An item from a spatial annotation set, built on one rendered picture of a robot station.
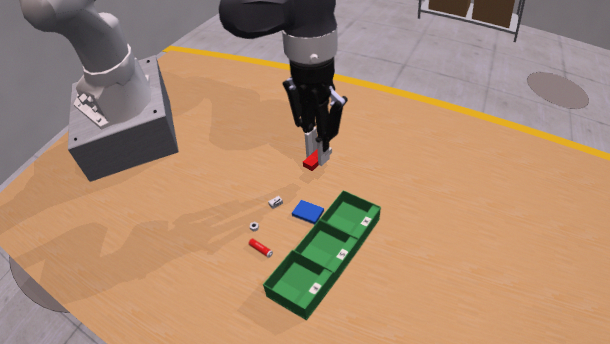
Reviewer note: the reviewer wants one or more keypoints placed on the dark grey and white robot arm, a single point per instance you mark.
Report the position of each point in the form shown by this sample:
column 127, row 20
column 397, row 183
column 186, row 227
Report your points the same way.
column 113, row 78

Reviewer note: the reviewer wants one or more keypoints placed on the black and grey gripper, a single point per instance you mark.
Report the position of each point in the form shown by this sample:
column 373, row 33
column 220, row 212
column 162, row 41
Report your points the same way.
column 314, row 96

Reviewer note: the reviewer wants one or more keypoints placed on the green three-compartment bin rack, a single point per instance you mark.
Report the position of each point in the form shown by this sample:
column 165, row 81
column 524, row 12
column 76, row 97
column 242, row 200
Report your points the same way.
column 297, row 275

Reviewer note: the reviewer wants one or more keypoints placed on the red and white eraser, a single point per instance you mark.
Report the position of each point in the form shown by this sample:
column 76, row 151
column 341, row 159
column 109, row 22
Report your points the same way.
column 311, row 162

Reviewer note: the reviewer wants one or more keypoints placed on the red aa battery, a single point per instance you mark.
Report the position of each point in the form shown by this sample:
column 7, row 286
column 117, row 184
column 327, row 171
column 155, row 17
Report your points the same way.
column 261, row 248

